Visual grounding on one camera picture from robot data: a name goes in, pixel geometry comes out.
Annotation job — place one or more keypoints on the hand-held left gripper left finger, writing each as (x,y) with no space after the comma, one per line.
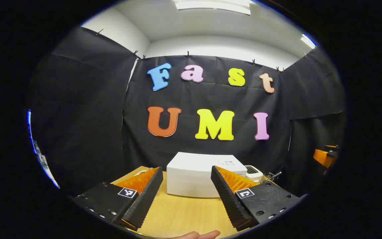
(144,199)

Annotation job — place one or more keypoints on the long ceiling light panel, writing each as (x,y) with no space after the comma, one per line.
(211,5)

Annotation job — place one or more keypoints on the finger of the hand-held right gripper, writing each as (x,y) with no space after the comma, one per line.
(323,156)

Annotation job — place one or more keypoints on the black backdrop cloth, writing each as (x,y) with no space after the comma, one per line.
(95,116)

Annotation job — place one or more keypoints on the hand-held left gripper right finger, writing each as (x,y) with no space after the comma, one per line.
(227,196)

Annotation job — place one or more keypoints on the white microwave oven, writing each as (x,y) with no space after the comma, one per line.
(191,176)

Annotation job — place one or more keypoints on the small ceiling light panel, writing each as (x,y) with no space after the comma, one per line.
(308,41)

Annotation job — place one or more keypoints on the white toaster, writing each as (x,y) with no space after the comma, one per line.
(254,172)

